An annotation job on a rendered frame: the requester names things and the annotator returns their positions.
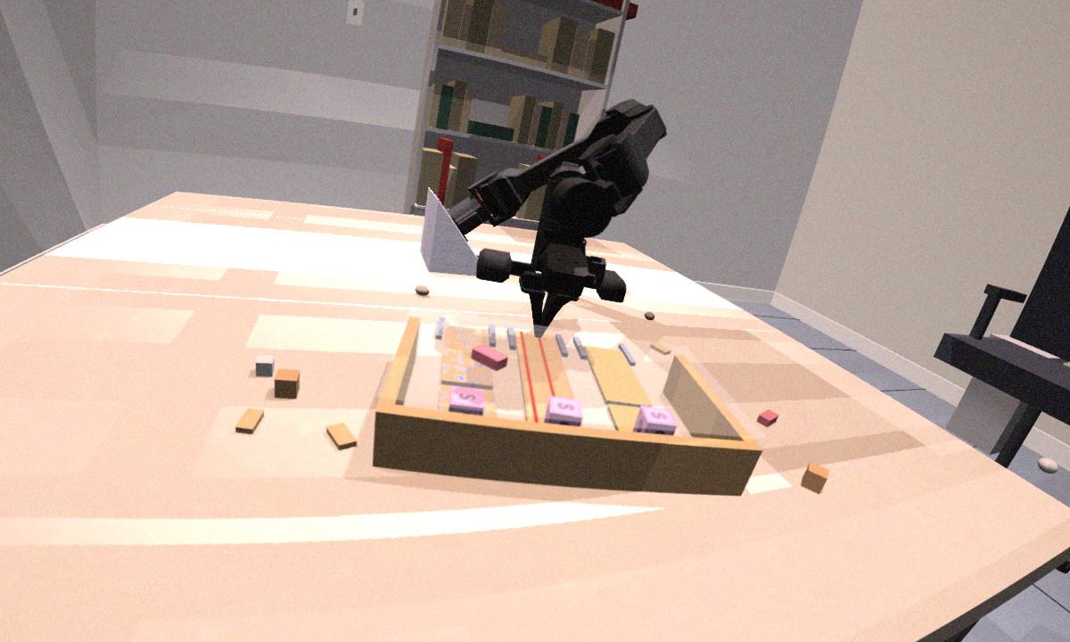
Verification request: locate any orange cube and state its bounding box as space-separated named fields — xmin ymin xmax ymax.
xmin=801 ymin=462 xmax=829 ymax=494
xmin=275 ymin=369 xmax=300 ymax=399

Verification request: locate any brown open wooden tray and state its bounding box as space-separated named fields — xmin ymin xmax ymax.
xmin=372 ymin=306 xmax=768 ymax=496

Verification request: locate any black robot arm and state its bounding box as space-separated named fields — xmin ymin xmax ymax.
xmin=443 ymin=100 xmax=667 ymax=299

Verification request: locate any tan flat block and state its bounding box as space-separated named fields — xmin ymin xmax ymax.
xmin=326 ymin=423 xmax=358 ymax=450

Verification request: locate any orange flat block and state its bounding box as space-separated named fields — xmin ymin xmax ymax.
xmin=235 ymin=408 xmax=264 ymax=435

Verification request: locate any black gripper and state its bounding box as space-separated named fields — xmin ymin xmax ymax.
xmin=476 ymin=216 xmax=627 ymax=326

